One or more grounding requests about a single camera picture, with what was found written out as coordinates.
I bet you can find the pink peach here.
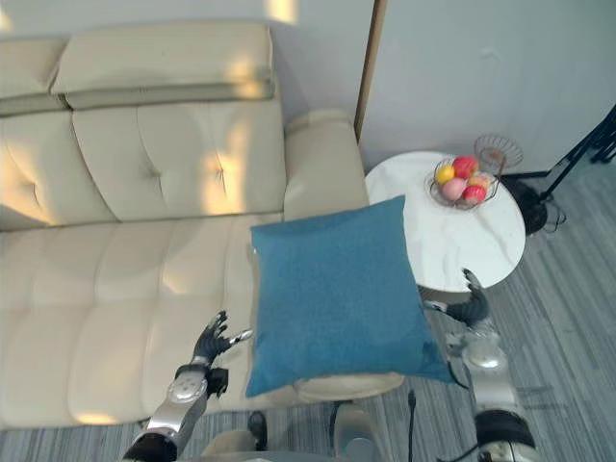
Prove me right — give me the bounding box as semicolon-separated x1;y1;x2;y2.
442;178;469;202

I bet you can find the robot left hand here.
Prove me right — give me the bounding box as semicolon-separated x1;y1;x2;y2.
192;310;255;370

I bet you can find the black tripod stand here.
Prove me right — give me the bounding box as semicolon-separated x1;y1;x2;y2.
502;101;616;237

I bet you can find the black floor cable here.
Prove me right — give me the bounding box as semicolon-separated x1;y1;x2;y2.
406;389;418;453

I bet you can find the round white marble side table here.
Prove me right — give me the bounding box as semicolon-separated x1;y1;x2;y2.
364;150;526;292

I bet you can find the wire fruit basket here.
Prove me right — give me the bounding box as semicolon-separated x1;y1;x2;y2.
424;133;525;211

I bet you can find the wooden wall trim strip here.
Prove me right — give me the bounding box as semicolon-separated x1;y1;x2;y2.
353;0;389;144

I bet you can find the blue square cushion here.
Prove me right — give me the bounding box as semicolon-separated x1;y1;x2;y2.
244;194;455;398

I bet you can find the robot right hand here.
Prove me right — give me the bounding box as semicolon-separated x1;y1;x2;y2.
423;268;493;332

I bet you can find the cream leather sofa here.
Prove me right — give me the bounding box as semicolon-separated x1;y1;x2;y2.
0;21;406;431

